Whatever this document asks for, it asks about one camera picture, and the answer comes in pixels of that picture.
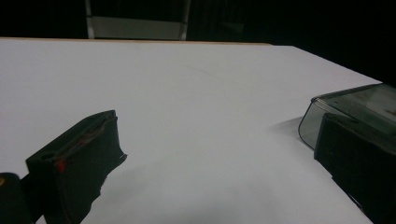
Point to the white metal stand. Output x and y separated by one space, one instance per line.
137 28

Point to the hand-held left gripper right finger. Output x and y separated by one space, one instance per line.
358 161

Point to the clear plastic compartment box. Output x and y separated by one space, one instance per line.
361 105

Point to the white table mat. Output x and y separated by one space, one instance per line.
199 102

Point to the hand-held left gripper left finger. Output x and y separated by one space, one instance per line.
77 161

